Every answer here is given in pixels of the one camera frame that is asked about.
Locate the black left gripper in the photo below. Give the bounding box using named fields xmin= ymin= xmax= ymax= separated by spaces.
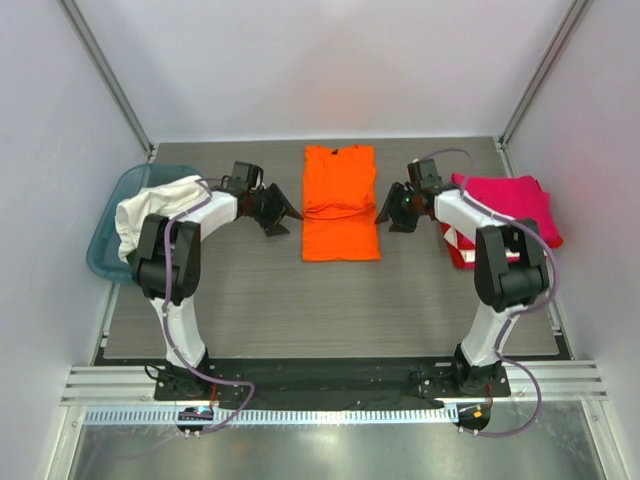
xmin=248 ymin=184 xmax=302 ymax=236

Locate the orange shirt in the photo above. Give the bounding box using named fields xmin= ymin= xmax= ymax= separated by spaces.
xmin=302 ymin=145 xmax=381 ymax=262

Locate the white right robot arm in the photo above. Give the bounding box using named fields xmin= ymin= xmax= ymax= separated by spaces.
xmin=247 ymin=180 xmax=550 ymax=396

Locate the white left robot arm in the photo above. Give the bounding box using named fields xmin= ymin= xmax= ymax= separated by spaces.
xmin=131 ymin=176 xmax=303 ymax=400

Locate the white t shirt in basket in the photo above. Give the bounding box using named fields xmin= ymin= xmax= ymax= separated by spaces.
xmin=115 ymin=175 xmax=209 ymax=262

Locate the folded magenta t shirt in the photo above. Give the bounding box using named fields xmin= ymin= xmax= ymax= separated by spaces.
xmin=465 ymin=176 xmax=563 ymax=248

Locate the teal plastic basket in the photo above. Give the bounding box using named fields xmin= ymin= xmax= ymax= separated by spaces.
xmin=86 ymin=163 xmax=200 ymax=285

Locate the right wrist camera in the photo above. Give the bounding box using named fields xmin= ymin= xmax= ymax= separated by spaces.
xmin=407 ymin=158 xmax=443 ymax=190

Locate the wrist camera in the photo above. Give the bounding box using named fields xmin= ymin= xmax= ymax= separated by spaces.
xmin=228 ymin=161 xmax=264 ymax=191
xmin=407 ymin=158 xmax=443 ymax=190

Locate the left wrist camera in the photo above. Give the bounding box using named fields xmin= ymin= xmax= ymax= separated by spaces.
xmin=228 ymin=161 xmax=264 ymax=191

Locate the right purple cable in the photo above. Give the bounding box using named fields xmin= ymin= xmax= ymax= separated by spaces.
xmin=412 ymin=148 xmax=559 ymax=439

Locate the right aluminium corner post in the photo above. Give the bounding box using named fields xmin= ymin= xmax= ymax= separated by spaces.
xmin=496 ymin=0 xmax=592 ymax=151

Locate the aluminium corner post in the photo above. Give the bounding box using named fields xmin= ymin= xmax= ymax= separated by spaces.
xmin=496 ymin=0 xmax=592 ymax=151
xmin=58 ymin=0 xmax=155 ymax=162

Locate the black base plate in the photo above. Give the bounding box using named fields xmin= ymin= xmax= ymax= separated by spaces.
xmin=144 ymin=357 xmax=511 ymax=411

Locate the white slotted cable duct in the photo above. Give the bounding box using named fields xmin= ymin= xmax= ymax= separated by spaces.
xmin=84 ymin=404 xmax=458 ymax=426

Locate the aluminium frame rail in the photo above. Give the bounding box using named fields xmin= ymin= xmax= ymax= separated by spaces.
xmin=60 ymin=360 xmax=607 ymax=407

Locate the left aluminium corner post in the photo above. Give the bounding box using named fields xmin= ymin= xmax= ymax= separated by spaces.
xmin=58 ymin=0 xmax=155 ymax=162

